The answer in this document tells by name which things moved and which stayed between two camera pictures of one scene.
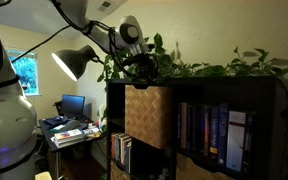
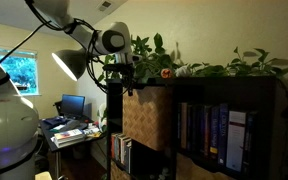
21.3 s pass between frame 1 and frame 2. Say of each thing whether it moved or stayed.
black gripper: moved
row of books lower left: stayed
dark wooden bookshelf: stayed
